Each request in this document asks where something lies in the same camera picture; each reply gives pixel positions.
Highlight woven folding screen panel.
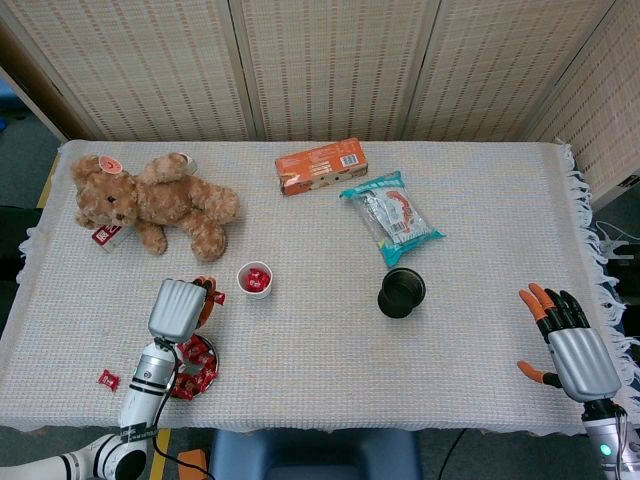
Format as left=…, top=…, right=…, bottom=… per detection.
left=402, top=0, right=619, bottom=143
left=524, top=0, right=640, bottom=211
left=228, top=0, right=444, bottom=143
left=0, top=0, right=261, bottom=143

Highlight brown wooden board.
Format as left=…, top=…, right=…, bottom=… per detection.
left=0, top=19, right=94, bottom=144

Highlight bystander in black clothes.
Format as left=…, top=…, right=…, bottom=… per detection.
left=0, top=205, right=41, bottom=271

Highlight orange block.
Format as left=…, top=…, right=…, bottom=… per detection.
left=178, top=448, right=209, bottom=480

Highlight white woven tablecloth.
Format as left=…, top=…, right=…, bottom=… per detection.
left=0, top=138, right=640, bottom=437

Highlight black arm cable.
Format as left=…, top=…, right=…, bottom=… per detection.
left=612, top=405, right=635, bottom=480
left=149, top=337, right=211, bottom=480

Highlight round metal plate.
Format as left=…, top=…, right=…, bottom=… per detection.
left=177, top=333, right=220, bottom=396

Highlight white paper cup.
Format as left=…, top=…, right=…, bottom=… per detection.
left=236, top=260, right=275, bottom=301

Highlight white cable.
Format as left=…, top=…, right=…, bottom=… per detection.
left=594, top=223, right=639, bottom=251

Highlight orange biscuit box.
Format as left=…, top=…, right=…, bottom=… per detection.
left=274, top=137, right=369, bottom=197

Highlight thin black floor cable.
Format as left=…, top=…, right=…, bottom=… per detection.
left=439, top=428, right=466, bottom=480

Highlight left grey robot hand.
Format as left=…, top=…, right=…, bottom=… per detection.
left=147, top=275, right=220, bottom=345

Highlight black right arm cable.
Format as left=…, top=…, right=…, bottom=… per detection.
left=612, top=405, right=635, bottom=480

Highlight brown teddy bear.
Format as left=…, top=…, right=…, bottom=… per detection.
left=69, top=151, right=241, bottom=262

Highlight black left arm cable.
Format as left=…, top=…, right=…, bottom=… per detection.
left=149, top=337, right=211, bottom=480

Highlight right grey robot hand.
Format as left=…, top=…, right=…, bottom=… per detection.
left=516, top=282, right=623, bottom=403

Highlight teal snack packet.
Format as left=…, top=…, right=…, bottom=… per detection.
left=339, top=170, right=445, bottom=269

